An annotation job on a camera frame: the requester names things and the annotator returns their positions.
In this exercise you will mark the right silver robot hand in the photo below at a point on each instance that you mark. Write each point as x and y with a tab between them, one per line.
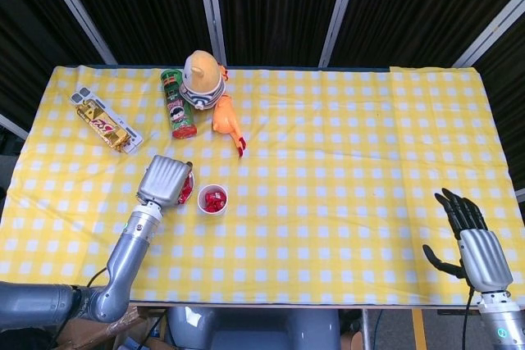
484	257

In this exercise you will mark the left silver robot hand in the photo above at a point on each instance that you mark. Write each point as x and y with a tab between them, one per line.
164	182

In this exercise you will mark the red candy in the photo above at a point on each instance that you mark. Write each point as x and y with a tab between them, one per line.
220	206
183	197
211	206
211	196
220	196
187	184

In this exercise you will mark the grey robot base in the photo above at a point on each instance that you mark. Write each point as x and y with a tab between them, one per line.
254	329

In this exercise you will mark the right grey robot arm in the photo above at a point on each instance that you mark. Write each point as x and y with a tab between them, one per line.
504	325

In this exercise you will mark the white paper cup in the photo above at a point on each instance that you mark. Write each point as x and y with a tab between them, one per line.
201	198

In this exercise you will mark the green Pringles can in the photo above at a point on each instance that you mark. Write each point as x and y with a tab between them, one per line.
177	112

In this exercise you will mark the gold chocolate bar package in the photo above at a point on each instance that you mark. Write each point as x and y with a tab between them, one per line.
102	124

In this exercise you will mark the orange rubber chicken toy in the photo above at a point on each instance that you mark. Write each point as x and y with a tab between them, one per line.
223	118

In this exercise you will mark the plush toy with striped shirt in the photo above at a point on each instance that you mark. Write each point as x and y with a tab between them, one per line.
201	75

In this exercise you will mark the metal table leg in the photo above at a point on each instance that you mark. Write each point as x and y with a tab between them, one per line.
366	331

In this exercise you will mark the brown cardboard box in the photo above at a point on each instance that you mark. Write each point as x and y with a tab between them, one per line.
123	327

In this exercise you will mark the yellow checkered tablecloth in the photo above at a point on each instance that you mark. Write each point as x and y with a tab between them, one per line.
328	161

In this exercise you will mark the black pleated curtain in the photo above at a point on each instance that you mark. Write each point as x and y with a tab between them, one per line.
279	5

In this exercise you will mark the grey aluminium frame post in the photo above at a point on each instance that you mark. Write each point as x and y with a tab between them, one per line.
492	36
212	10
341	10
521	195
12	125
77	10

